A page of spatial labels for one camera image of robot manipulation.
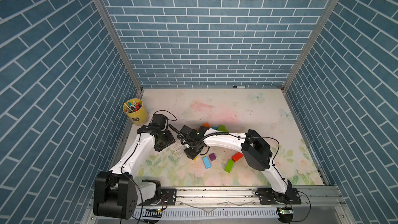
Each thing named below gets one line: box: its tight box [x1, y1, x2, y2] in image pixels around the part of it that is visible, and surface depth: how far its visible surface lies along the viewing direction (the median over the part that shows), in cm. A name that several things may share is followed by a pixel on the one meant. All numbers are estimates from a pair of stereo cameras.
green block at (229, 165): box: [224, 159, 235, 174], surface depth 86 cm
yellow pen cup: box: [122, 98, 149, 126], surface depth 95 cm
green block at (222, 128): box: [216, 124, 230, 133], surface depth 98 cm
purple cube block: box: [208, 152, 217, 162], surface depth 87 cm
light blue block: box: [202, 156, 212, 170], surface depth 85 cm
